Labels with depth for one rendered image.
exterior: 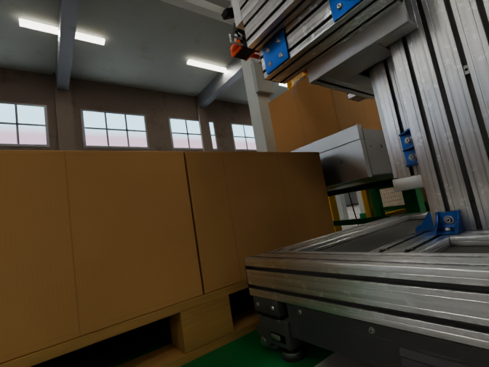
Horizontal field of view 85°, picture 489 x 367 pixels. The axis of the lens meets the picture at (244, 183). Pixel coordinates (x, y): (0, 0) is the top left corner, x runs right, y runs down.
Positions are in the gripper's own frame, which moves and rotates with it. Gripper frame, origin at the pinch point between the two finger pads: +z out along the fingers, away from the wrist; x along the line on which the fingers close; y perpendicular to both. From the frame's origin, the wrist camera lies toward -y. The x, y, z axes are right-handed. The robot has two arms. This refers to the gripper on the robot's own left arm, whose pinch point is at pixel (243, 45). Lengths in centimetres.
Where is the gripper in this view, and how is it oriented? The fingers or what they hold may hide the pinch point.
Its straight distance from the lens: 135.7
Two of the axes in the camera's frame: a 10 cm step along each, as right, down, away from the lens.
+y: 7.9, -0.6, 6.1
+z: 1.6, 9.8, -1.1
